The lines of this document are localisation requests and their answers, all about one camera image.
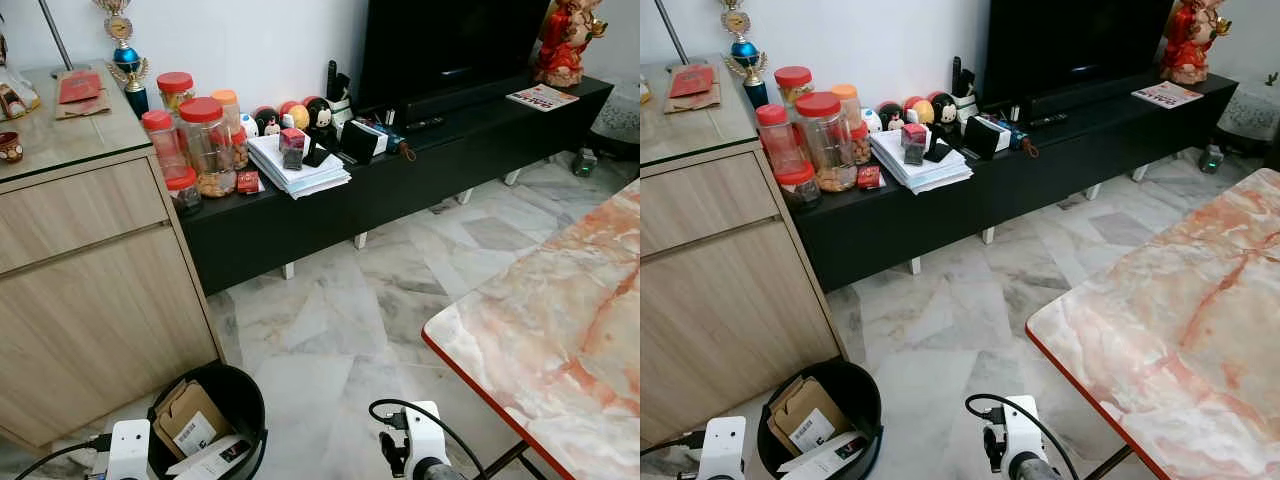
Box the slim red lid clear jar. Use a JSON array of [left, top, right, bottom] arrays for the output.
[[755, 104, 806, 177], [141, 110, 189, 181]]

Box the orange lid plastic jar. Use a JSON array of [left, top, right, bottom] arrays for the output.
[[211, 89, 242, 133], [831, 84, 863, 127]]

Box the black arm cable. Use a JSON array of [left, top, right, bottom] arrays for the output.
[[15, 433, 111, 480], [965, 393, 1081, 480], [640, 430, 706, 456], [368, 398, 486, 476]]

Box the black metal table leg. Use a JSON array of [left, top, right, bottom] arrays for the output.
[[480, 440, 546, 480], [1085, 445, 1136, 480]]

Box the stack of white papers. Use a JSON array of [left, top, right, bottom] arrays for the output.
[[246, 132, 352, 200], [868, 128, 974, 195]]

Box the brown cardboard parcel with label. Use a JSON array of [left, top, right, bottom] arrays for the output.
[[766, 376, 851, 456], [155, 380, 236, 459]]

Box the brown paper bag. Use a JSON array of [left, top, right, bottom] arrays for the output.
[[663, 66, 723, 114], [53, 68, 112, 121]]

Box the white lace cloth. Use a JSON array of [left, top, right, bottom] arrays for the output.
[[1215, 80, 1280, 153], [589, 80, 641, 147]]

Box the grey slanted metal pole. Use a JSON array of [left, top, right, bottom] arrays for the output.
[[655, 0, 692, 66], [38, 0, 74, 70]]

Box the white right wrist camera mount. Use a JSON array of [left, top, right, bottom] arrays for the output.
[[382, 400, 451, 480], [984, 395, 1046, 480]]

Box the small red lid dark jar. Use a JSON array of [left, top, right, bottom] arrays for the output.
[[776, 162, 822, 209], [165, 168, 202, 213]]

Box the black flat screen TV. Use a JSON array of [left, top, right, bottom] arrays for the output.
[[358, 0, 551, 109], [982, 0, 1176, 107]]

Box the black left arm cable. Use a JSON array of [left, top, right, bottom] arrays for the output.
[[640, 430, 706, 456], [15, 433, 111, 480]]

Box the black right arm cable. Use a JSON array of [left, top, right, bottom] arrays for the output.
[[368, 398, 486, 476], [965, 393, 1081, 480]]

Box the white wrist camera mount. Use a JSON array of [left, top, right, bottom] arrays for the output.
[[382, 400, 451, 480], [697, 416, 747, 480], [984, 395, 1046, 480], [105, 420, 151, 480]]

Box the tall red lid snack jar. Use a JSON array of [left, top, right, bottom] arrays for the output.
[[157, 72, 196, 116], [774, 66, 813, 106]]

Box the red and white booklet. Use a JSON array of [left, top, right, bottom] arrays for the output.
[[1132, 81, 1205, 110], [507, 84, 580, 112]]

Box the gold and blue trophy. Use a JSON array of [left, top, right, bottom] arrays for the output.
[[718, 0, 771, 109], [93, 0, 151, 117]]

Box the black box with white side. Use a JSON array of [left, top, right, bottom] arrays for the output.
[[339, 120, 380, 164], [963, 116, 1002, 161]]

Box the light wooden cabinet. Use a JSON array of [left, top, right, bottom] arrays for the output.
[[640, 55, 849, 451], [0, 60, 227, 451]]

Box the black low TV console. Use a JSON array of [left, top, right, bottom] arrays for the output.
[[178, 72, 614, 296], [790, 68, 1241, 294]]

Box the white umbrella carton box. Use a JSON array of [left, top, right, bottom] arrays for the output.
[[778, 432, 869, 480], [165, 435, 253, 480]]

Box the red and gold figurine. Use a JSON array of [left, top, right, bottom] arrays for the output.
[[533, 0, 608, 89], [1160, 0, 1227, 86]]

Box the red envelope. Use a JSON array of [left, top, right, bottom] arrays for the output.
[[57, 70, 104, 105], [668, 65, 716, 99]]

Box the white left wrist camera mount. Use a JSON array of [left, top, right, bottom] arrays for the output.
[[105, 420, 151, 480], [697, 416, 747, 480]]

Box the black mouse figurine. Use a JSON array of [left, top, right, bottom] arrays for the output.
[[929, 92, 959, 137], [304, 97, 337, 142]]

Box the black round rubbish bin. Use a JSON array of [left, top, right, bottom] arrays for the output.
[[757, 358, 883, 480], [148, 362, 268, 480]]

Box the large red lid nut jar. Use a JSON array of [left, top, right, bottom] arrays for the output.
[[179, 97, 239, 198], [795, 92, 859, 193]]

